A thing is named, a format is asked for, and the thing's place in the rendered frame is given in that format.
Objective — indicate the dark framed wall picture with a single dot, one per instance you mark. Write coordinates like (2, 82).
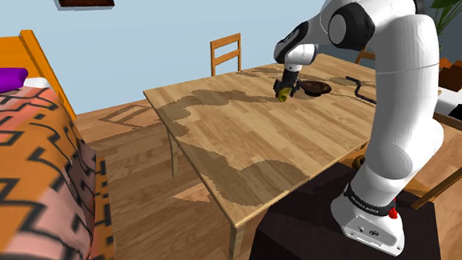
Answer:
(86, 0)

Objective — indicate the black crank-shaped tool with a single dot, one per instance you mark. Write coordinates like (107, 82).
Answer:
(352, 78)

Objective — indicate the orange bed with patterned blanket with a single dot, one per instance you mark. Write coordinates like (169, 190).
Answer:
(29, 162)

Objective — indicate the wooden chair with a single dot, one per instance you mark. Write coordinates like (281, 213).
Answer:
(365, 56)
(225, 57)

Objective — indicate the dark brown bowl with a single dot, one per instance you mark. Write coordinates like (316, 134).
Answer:
(317, 88)

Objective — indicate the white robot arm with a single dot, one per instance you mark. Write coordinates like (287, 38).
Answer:
(405, 98)

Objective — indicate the dark robot stand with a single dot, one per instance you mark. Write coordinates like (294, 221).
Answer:
(297, 228)

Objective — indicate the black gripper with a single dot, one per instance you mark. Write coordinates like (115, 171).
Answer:
(291, 77)

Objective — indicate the wooden table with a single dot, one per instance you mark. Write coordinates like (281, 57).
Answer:
(247, 136)

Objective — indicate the yellow green cylinder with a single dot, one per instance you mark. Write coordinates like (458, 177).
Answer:
(284, 95)

